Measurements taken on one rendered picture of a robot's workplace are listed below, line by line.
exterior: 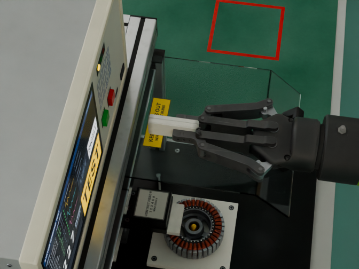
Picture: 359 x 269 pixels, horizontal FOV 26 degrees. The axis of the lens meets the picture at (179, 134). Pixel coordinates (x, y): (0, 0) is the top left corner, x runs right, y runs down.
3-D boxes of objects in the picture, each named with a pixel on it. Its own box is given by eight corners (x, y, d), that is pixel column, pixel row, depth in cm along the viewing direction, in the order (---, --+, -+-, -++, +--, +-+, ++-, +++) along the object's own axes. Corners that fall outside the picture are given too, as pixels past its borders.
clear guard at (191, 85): (300, 95, 134) (305, 73, 129) (288, 218, 121) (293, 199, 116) (115, 71, 137) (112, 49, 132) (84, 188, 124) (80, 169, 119)
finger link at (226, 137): (274, 151, 110) (273, 159, 109) (195, 142, 111) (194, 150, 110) (276, 135, 106) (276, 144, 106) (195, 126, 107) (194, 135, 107)
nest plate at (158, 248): (237, 206, 149) (238, 203, 148) (228, 278, 141) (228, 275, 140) (161, 195, 150) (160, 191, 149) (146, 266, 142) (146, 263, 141)
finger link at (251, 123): (278, 130, 107) (279, 122, 108) (197, 118, 108) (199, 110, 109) (274, 145, 110) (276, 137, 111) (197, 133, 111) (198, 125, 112)
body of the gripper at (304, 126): (312, 186, 108) (246, 176, 109) (316, 136, 113) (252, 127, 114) (320, 157, 102) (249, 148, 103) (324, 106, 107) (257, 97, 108)
